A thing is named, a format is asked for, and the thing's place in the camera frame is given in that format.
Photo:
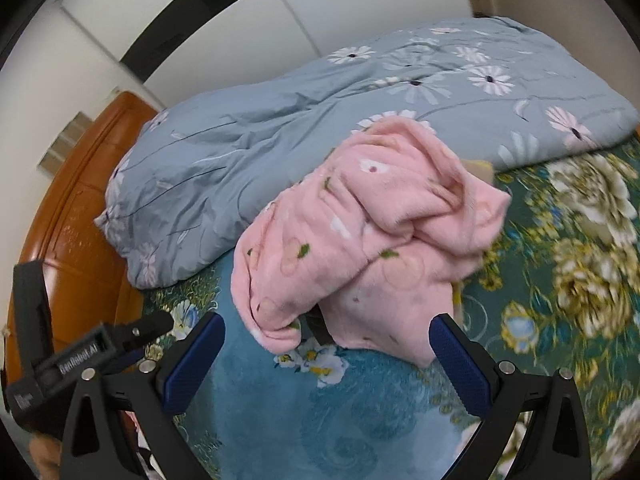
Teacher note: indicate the pink floral fleece garment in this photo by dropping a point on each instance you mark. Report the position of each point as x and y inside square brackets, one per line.
[375, 220]

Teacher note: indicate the wall switch panel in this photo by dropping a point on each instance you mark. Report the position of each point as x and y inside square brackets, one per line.
[65, 142]

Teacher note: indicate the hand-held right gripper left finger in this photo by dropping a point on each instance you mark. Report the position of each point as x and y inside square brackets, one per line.
[195, 367]

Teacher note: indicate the wooden headboard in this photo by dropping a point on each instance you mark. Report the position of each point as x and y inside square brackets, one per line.
[75, 210]

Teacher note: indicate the white wardrobe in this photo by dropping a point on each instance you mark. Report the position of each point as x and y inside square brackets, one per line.
[350, 10]

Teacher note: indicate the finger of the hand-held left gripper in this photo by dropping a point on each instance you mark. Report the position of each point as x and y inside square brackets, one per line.
[150, 325]

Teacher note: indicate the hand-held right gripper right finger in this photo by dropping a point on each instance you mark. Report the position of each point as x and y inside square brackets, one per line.
[462, 370]

